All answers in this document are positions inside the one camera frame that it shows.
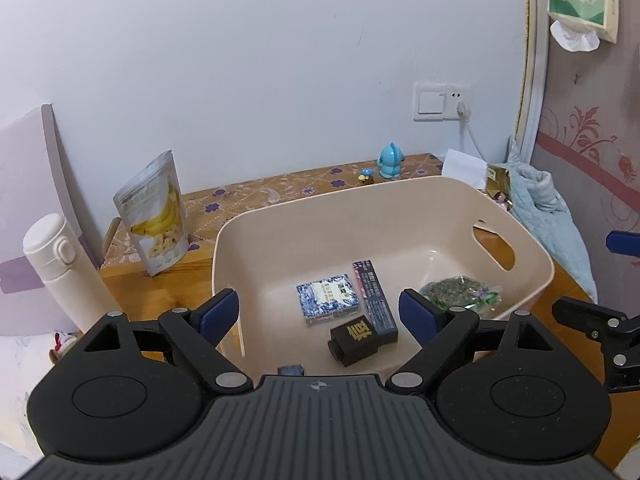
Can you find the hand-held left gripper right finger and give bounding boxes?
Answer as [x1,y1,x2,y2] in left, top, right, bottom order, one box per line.
[390,288,557,394]

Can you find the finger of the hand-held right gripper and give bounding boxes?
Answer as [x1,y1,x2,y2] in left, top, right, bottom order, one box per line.
[551,296,640,392]
[606,231,640,259]

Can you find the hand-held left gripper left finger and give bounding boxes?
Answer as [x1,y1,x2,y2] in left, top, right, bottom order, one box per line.
[81,288,254,394]

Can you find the clear bag of green bits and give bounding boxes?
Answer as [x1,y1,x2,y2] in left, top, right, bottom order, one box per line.
[419,275,503,318]

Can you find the dark purple box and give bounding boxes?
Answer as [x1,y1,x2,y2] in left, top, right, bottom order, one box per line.
[352,260,399,337]

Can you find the black small box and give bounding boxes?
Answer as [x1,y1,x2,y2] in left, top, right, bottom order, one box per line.
[327,314,396,368]

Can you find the blue white patterned box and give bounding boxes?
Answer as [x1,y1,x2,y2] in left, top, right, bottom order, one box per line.
[296,274,362,327]

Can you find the beige plastic storage bin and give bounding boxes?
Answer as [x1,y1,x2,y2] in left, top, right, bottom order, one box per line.
[212,176,555,376]

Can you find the light blue quilted blanket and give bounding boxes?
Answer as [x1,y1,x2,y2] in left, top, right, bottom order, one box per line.
[507,137,598,303]

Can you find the banana chip pouch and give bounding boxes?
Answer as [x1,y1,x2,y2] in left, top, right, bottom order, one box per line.
[113,150,190,277]

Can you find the floral pink headboard panel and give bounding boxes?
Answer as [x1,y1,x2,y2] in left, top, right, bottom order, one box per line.
[515,0,640,311]

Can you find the gold snack packet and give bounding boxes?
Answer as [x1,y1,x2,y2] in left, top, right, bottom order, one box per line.
[484,164,515,211]

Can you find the white paper sheet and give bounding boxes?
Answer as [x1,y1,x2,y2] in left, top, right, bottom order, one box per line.
[442,148,488,192]

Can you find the small colourful toy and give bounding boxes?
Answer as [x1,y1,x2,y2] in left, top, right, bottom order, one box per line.
[49,330,84,366]

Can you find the blue toy figure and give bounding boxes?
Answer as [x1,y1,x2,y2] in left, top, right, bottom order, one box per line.
[376,143,405,180]

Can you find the white thermos bottle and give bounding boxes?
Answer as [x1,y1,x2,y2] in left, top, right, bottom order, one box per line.
[22,212,126,333]

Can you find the white printed bedding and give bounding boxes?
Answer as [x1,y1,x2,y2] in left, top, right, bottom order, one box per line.
[0,332,81,461]

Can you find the white plug with cable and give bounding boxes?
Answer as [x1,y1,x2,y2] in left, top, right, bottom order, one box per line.
[456,101,488,161]

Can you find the white wall switch socket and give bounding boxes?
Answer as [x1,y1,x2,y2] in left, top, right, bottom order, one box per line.
[413,83,473,122]

